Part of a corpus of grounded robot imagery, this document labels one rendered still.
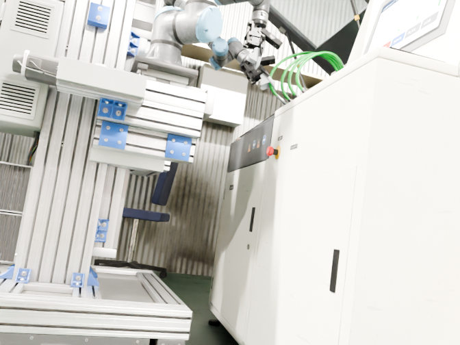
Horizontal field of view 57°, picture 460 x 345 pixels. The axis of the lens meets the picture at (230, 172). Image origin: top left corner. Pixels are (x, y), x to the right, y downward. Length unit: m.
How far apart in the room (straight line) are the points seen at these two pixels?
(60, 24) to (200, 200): 2.57
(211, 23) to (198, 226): 2.70
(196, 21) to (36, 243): 0.96
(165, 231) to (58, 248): 2.34
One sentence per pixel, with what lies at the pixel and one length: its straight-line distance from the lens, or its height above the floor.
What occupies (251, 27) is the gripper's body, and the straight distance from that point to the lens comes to 2.00.
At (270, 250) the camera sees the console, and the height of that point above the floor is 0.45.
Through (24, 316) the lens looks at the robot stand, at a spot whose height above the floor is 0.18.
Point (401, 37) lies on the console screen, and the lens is 1.53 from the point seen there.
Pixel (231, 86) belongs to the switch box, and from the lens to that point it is 4.04.
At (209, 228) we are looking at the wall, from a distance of 4.02.
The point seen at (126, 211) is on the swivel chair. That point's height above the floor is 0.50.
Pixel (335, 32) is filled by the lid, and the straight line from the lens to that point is 2.37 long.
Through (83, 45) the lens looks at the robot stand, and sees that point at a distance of 1.75.
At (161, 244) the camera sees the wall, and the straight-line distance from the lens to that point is 3.93.
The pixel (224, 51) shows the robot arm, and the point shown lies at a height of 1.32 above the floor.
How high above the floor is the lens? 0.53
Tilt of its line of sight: 7 degrees up
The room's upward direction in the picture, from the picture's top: 8 degrees clockwise
